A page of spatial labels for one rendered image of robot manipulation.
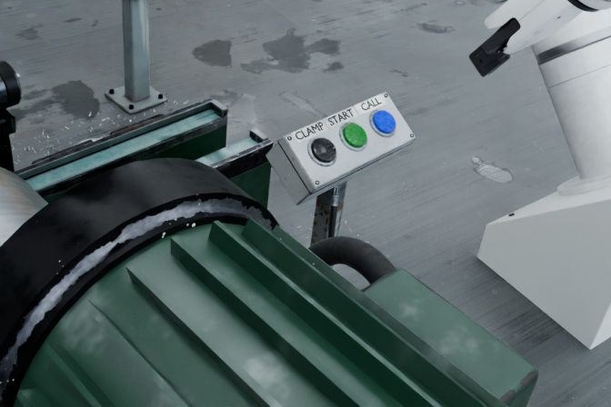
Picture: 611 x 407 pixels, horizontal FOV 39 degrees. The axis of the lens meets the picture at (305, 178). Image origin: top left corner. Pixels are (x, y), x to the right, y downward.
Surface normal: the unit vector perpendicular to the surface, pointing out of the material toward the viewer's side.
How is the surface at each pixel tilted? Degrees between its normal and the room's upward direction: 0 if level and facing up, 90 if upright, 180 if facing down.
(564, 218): 90
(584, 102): 75
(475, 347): 0
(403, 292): 0
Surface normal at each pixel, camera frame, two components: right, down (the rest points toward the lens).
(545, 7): -0.52, 0.44
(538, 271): -0.80, 0.30
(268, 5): 0.10, -0.79
